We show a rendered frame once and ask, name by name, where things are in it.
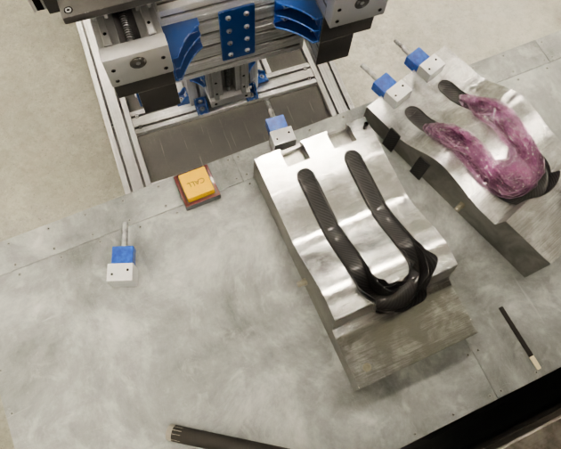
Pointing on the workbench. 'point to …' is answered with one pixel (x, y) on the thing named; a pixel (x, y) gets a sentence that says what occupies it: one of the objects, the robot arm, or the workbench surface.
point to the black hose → (203, 439)
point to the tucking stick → (520, 338)
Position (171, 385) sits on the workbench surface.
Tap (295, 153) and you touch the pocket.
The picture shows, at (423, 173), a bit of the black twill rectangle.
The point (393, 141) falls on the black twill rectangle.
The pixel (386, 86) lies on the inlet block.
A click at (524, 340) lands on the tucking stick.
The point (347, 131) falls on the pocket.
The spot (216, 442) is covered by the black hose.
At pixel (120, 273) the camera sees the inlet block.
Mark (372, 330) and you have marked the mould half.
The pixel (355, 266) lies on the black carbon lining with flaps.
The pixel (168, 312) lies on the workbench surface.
